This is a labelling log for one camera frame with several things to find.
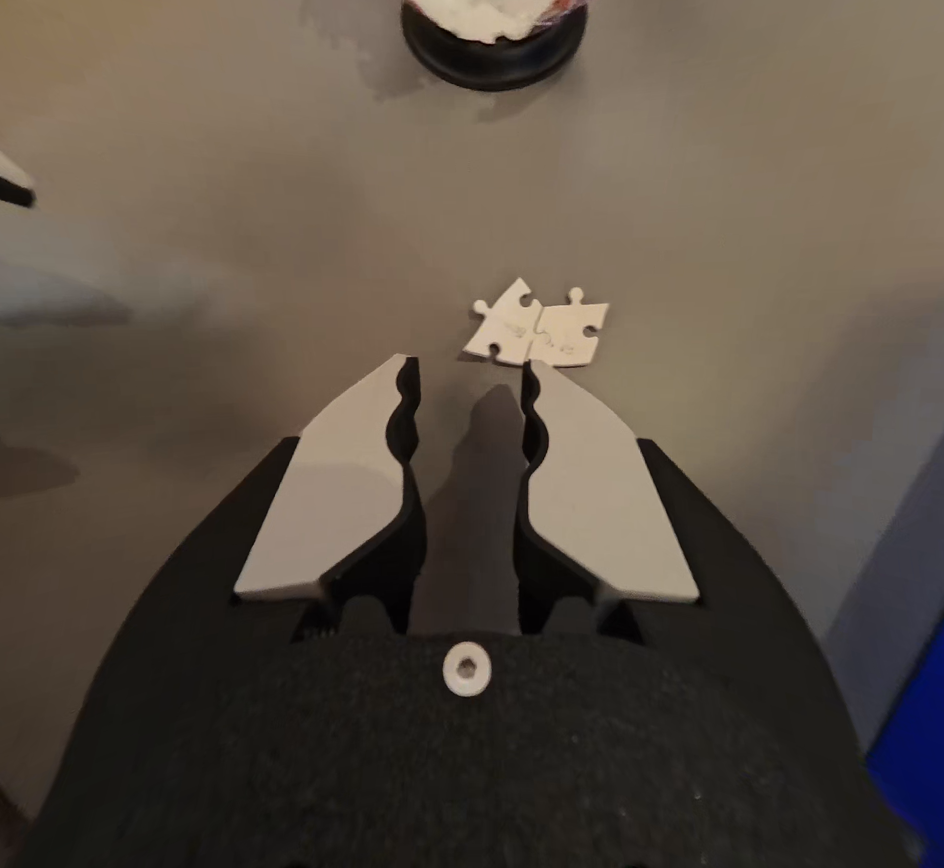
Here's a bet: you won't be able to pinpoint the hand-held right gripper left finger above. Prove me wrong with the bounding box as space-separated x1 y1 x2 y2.
234 354 429 634

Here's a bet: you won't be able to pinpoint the blue plastic bin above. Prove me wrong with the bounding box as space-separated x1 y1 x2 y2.
864 617 944 868

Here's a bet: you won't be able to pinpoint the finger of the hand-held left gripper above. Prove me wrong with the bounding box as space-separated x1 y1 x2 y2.
0 149 38 210

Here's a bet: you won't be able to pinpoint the joined white puzzle pieces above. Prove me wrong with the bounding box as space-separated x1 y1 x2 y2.
463 277 611 372

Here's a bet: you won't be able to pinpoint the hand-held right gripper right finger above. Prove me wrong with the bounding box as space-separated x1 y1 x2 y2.
516 359 700 634

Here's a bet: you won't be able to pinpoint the round black ball stand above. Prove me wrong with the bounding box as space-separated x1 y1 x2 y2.
400 1 590 93

